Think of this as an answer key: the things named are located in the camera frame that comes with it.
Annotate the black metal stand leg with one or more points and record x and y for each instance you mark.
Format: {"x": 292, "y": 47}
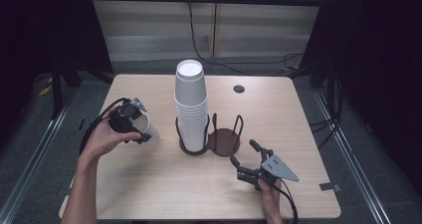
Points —
{"x": 330, "y": 91}
{"x": 57, "y": 94}

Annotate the person's left hand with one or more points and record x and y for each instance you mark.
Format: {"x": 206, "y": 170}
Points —
{"x": 103, "y": 141}

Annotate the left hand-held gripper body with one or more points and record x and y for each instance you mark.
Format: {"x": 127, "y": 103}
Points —
{"x": 124, "y": 117}

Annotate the dark curtain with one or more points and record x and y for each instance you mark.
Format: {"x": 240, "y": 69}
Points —
{"x": 375, "y": 68}
{"x": 40, "y": 35}

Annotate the yellow floor tape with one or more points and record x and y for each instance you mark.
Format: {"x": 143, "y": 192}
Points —
{"x": 45, "y": 90}

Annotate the small black floor tape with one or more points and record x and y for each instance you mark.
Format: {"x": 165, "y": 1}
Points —
{"x": 81, "y": 124}

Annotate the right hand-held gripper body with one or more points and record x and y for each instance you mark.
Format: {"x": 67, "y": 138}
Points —
{"x": 277, "y": 169}

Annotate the person's right hand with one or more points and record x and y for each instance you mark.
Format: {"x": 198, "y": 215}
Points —
{"x": 270, "y": 200}

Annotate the stack of white paper cups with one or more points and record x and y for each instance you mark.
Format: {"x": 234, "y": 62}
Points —
{"x": 191, "y": 91}

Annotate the single white paper cup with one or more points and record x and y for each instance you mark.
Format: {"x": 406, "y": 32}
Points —
{"x": 149, "y": 127}

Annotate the round dark table grommet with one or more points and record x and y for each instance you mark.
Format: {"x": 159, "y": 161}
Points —
{"x": 239, "y": 89}

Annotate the metal floor rail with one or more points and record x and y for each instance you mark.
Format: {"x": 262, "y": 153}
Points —
{"x": 351, "y": 157}
{"x": 33, "y": 164}

